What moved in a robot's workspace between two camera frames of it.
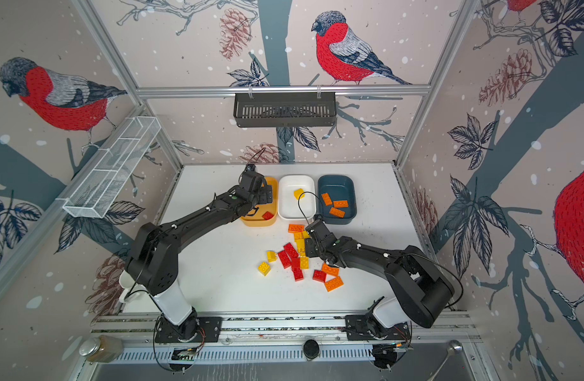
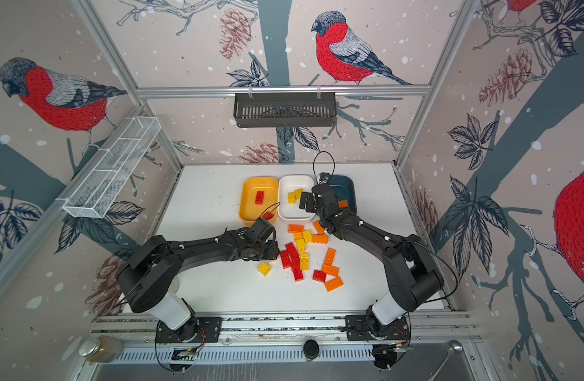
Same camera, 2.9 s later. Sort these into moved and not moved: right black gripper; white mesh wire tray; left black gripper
Moved: left black gripper; right black gripper
Not moved: white mesh wire tray
